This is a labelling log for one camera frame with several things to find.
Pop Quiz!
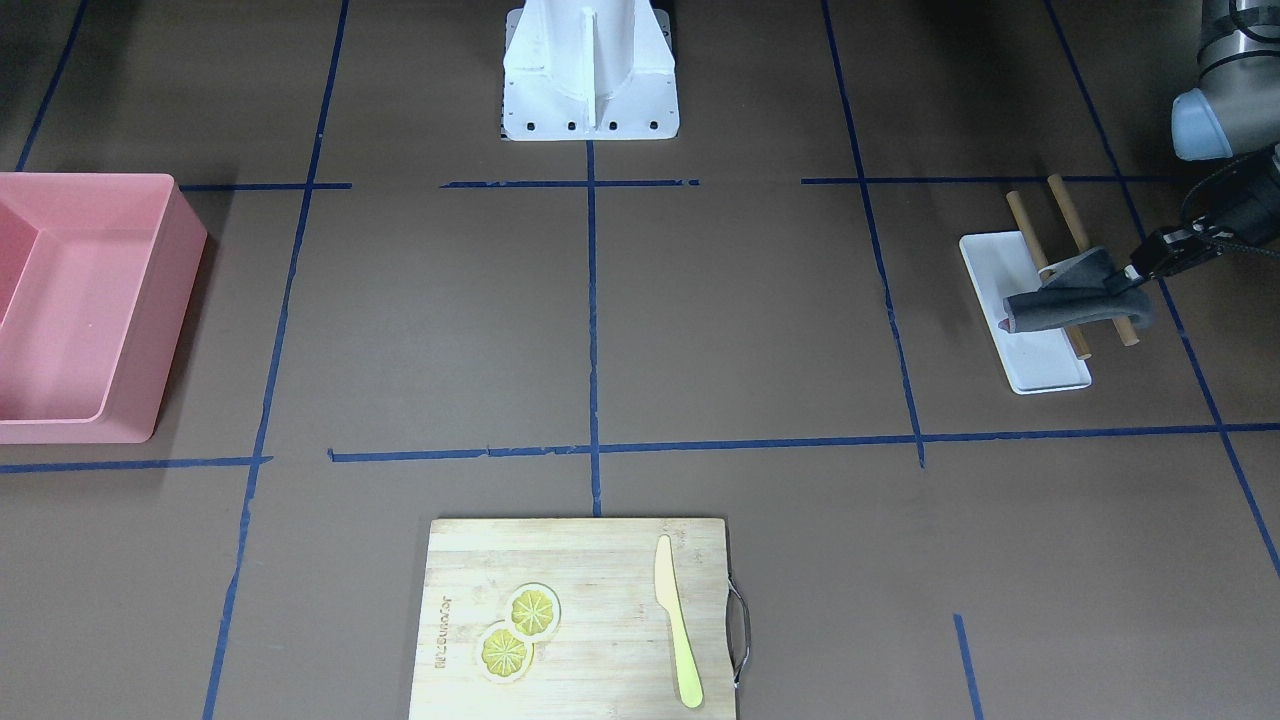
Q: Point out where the pink plastic bin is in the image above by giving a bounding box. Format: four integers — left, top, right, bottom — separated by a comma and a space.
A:
1, 172, 209, 445

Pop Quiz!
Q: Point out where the wooden rack rod inner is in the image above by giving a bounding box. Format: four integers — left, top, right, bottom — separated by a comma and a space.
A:
1005, 190, 1092, 361

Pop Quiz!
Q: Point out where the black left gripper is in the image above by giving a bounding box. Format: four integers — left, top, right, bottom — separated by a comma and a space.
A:
1103, 146, 1279, 296

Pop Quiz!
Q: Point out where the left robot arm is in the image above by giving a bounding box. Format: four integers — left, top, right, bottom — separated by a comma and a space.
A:
1103, 1, 1279, 293

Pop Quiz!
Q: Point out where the white rectangular tray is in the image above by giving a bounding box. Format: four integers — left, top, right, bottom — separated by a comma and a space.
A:
957, 231, 1092, 395

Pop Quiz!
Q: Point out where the lemon slice upper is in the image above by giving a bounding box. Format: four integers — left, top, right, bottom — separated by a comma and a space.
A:
507, 582, 562, 643

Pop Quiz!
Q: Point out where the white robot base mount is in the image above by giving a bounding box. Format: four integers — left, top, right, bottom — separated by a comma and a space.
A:
500, 1, 681, 142

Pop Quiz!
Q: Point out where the lemon slice lower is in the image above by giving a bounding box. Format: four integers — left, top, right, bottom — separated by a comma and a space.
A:
475, 623, 536, 684

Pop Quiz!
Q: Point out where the yellow plastic knife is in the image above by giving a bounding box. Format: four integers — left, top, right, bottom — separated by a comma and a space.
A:
653, 536, 705, 708

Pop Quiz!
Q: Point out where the grey wiping cloth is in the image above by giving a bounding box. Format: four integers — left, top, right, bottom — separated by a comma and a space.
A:
998, 247, 1155, 334

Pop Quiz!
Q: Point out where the lemon slice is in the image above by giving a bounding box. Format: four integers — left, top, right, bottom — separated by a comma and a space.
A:
507, 582, 562, 643
475, 623, 536, 684

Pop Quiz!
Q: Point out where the bamboo cutting board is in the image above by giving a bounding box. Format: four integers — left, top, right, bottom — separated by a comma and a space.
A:
407, 518, 739, 719

